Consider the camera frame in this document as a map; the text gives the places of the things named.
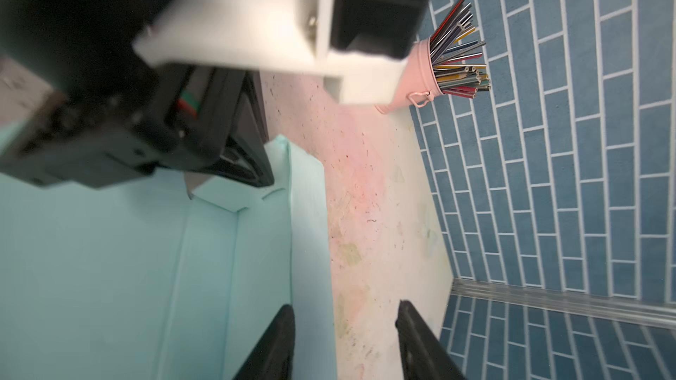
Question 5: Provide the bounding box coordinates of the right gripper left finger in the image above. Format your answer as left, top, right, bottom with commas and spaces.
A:
234, 304, 296, 380

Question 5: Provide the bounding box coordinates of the bundle of coloured pencils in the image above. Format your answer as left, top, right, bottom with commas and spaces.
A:
429, 0, 491, 100

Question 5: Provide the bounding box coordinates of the light blue paper box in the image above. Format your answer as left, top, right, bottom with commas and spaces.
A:
1, 137, 337, 379

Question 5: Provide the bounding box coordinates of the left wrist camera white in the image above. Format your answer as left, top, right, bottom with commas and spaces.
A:
133, 0, 429, 105

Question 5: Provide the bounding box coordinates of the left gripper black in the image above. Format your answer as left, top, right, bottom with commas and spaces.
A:
1, 0, 274, 188

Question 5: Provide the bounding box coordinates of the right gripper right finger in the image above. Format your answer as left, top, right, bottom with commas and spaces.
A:
395, 300, 466, 380

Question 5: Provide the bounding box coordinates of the pink metal pencil cup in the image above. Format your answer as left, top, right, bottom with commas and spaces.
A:
375, 39, 443, 114

